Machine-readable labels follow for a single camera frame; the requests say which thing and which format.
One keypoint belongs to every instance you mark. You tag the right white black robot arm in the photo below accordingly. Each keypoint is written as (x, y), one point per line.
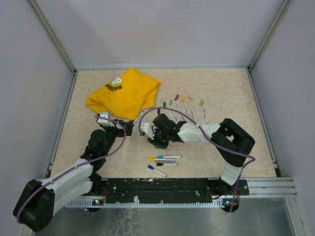
(233, 143)

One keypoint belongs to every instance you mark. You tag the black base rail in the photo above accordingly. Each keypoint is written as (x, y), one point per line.
(161, 193)

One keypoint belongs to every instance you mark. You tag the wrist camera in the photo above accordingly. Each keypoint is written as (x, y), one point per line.
(104, 120)
(147, 129)

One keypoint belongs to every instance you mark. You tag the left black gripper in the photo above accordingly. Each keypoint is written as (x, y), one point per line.
(128, 126)

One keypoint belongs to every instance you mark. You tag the yellow printed t-shirt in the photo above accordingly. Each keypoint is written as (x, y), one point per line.
(126, 95)

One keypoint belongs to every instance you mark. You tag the blue cap whiteboard marker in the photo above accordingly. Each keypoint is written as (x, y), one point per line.
(157, 171)

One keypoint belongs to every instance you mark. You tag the navy cap white marker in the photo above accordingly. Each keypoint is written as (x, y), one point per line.
(138, 117)

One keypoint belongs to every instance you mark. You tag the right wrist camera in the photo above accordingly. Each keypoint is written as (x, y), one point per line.
(147, 129)

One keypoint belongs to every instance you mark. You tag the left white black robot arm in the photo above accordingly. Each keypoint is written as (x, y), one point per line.
(41, 199)

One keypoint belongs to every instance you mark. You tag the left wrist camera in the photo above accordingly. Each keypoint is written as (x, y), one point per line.
(104, 120)

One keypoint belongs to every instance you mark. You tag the yellow cap silver marker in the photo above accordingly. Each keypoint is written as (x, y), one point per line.
(160, 160)

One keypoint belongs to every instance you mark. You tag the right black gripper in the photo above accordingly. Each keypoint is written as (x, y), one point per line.
(156, 143)

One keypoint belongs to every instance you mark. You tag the lime green cap marker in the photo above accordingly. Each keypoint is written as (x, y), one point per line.
(205, 114)

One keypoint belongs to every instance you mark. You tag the black cap marker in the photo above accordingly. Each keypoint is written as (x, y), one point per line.
(166, 164)

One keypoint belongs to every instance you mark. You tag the cyan cap marker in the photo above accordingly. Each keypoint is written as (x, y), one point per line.
(169, 157)

